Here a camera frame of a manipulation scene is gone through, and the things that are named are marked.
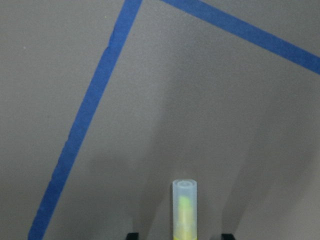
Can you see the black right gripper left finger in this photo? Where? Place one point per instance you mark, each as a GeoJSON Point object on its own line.
{"type": "Point", "coordinates": [132, 236]}

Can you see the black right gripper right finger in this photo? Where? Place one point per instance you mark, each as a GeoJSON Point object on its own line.
{"type": "Point", "coordinates": [227, 236]}

